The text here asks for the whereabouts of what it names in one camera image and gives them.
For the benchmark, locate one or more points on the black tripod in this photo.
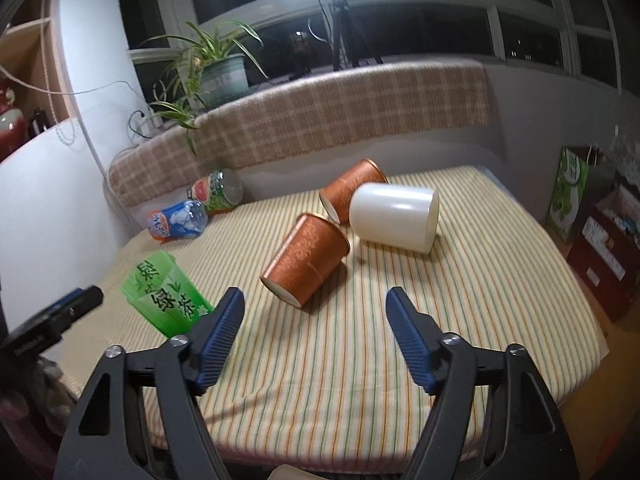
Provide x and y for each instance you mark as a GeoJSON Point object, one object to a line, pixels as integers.
{"type": "Point", "coordinates": [342, 35]}

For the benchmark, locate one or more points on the white cup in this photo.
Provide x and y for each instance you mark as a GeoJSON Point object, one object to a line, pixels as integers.
{"type": "Point", "coordinates": [390, 215]}

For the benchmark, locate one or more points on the wooden shelf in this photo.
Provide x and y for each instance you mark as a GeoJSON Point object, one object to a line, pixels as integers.
{"type": "Point", "coordinates": [30, 55]}

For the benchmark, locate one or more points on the white power strip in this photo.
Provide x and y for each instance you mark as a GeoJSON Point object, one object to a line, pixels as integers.
{"type": "Point", "coordinates": [150, 127]}

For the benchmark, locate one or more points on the red cardboard box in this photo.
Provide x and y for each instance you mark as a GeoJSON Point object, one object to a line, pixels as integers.
{"type": "Point", "coordinates": [595, 270]}

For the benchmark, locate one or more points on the blue label plastic bottle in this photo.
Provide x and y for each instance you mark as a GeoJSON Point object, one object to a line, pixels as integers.
{"type": "Point", "coordinates": [175, 220]}

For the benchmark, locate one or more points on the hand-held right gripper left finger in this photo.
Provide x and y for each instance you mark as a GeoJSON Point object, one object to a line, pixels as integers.
{"type": "Point", "coordinates": [222, 340]}

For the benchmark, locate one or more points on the plaid cushion cover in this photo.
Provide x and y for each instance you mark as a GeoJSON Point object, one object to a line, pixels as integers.
{"type": "Point", "coordinates": [325, 110]}

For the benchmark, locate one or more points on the orange patterned paper cup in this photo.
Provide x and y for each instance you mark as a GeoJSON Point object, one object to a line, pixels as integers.
{"type": "Point", "coordinates": [305, 255]}
{"type": "Point", "coordinates": [350, 187]}

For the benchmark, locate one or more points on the green paper bag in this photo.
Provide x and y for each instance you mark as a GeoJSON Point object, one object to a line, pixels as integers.
{"type": "Point", "coordinates": [565, 195]}

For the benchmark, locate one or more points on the green label plastic bottle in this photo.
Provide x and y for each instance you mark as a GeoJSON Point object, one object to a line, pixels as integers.
{"type": "Point", "coordinates": [215, 192]}

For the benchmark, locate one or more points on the potted spider plant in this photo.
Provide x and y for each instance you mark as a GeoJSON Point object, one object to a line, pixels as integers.
{"type": "Point", "coordinates": [222, 77]}

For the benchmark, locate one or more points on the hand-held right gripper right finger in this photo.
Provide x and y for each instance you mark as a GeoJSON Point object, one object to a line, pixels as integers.
{"type": "Point", "coordinates": [410, 340]}

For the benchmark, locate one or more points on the green translucent plastic cup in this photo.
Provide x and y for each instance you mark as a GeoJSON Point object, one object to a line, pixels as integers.
{"type": "Point", "coordinates": [160, 290]}

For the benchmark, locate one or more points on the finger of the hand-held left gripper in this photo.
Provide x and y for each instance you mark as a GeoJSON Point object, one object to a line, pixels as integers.
{"type": "Point", "coordinates": [80, 305]}

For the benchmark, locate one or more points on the red ceramic vase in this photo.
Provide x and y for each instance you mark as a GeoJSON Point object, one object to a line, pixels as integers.
{"type": "Point", "coordinates": [10, 130]}

